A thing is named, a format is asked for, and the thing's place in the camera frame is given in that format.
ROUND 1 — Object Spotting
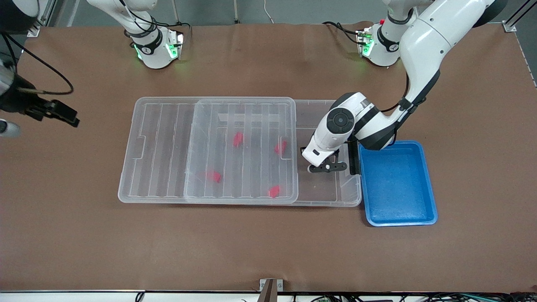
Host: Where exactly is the brown post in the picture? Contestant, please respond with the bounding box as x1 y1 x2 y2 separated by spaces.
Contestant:
257 280 278 302

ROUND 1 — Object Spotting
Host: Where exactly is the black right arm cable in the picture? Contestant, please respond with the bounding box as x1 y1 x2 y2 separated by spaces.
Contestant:
0 33 74 95

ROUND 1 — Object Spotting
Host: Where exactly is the clear plastic box lid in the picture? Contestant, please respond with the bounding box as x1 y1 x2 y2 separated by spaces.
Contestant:
118 97 299 205

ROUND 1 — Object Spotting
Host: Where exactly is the black box latch handle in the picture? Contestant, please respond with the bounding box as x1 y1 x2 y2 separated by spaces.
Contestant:
350 143 362 176

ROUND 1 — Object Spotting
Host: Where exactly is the clear plastic storage box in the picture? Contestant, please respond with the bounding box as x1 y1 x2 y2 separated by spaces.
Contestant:
185 99 362 207

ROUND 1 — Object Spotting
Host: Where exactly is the black base cable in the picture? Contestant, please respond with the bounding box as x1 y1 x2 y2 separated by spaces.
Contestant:
120 0 192 42
322 21 365 44

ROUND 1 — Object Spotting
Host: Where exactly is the blue plastic tray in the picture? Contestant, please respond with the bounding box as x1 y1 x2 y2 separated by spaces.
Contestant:
359 140 438 227

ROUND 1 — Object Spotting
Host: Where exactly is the small metal bracket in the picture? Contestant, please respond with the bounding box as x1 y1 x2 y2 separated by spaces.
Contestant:
259 279 284 292

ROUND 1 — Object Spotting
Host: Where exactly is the aluminium frame profile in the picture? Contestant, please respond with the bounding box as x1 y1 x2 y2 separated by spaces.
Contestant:
501 0 537 33
24 0 57 37

